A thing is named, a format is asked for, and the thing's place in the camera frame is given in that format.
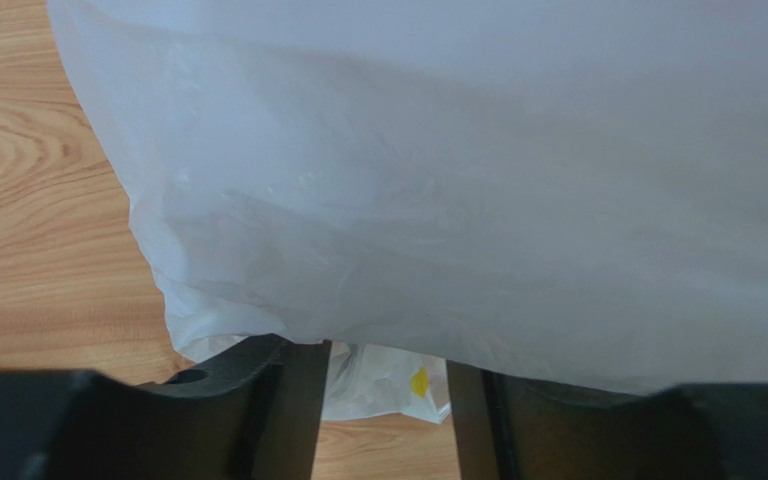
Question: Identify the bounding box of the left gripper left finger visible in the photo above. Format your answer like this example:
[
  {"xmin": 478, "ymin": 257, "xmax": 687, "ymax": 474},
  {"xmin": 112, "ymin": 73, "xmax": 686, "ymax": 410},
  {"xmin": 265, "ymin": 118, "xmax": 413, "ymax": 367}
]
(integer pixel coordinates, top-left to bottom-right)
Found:
[{"xmin": 0, "ymin": 335, "xmax": 330, "ymax": 479}]

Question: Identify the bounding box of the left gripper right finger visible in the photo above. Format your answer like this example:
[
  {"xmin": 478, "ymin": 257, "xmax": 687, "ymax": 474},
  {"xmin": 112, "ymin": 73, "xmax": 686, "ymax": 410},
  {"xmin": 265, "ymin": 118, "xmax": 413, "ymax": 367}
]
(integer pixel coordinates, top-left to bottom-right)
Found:
[{"xmin": 447, "ymin": 362, "xmax": 768, "ymax": 479}]

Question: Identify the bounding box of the white plastic bag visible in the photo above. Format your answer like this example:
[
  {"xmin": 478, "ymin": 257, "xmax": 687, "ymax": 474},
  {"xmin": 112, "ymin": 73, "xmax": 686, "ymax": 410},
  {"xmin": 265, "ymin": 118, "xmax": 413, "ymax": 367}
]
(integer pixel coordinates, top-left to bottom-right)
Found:
[{"xmin": 47, "ymin": 1, "xmax": 768, "ymax": 394}]

